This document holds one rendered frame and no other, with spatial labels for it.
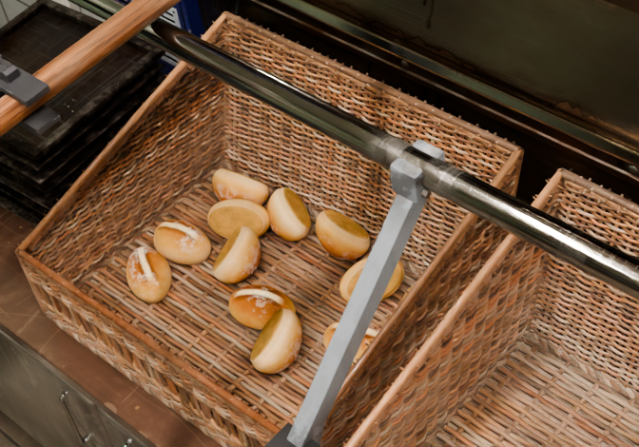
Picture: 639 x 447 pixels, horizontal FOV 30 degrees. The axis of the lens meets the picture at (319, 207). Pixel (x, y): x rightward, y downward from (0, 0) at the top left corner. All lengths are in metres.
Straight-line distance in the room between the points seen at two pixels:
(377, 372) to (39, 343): 0.56
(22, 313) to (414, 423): 0.66
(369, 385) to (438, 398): 0.10
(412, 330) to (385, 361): 0.05
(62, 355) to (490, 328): 0.63
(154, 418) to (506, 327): 0.50
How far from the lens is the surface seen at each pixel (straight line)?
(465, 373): 1.58
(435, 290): 1.54
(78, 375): 1.78
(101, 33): 1.26
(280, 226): 1.81
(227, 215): 1.83
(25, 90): 1.21
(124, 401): 1.73
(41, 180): 1.82
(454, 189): 1.08
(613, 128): 1.46
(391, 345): 1.51
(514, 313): 1.63
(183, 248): 1.82
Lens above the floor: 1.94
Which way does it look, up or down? 46 degrees down
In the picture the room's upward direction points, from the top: 10 degrees counter-clockwise
